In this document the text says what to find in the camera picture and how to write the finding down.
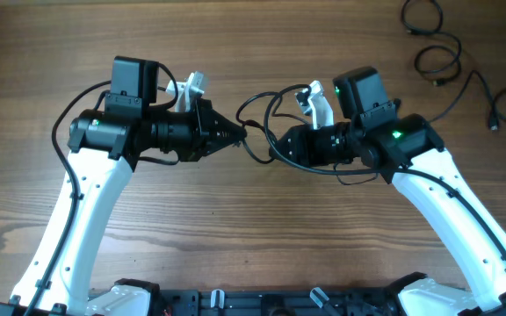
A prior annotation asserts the black cable micro USB plug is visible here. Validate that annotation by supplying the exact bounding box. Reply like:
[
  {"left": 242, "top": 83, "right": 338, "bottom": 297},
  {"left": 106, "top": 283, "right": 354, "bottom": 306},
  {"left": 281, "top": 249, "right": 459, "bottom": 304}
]
[{"left": 235, "top": 91, "right": 307, "bottom": 165}]

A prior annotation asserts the black cable blue USB plug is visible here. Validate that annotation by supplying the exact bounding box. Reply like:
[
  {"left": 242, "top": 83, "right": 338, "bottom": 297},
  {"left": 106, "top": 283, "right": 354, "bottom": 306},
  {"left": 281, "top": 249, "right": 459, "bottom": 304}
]
[{"left": 429, "top": 70, "right": 506, "bottom": 131}]

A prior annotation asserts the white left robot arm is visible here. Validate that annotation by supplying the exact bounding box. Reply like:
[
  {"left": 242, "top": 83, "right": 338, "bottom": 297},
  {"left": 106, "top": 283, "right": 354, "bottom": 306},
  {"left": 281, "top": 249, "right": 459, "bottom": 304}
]
[{"left": 0, "top": 56, "right": 246, "bottom": 315}]

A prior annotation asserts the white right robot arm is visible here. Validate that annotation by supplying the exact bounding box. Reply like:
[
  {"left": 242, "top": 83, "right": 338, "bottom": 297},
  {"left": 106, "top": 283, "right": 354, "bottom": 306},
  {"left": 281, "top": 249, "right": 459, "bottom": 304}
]
[{"left": 268, "top": 67, "right": 506, "bottom": 315}]

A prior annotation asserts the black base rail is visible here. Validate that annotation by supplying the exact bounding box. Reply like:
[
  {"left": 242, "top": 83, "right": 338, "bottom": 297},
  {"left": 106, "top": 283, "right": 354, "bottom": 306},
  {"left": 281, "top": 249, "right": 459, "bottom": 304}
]
[{"left": 159, "top": 288, "right": 405, "bottom": 316}]

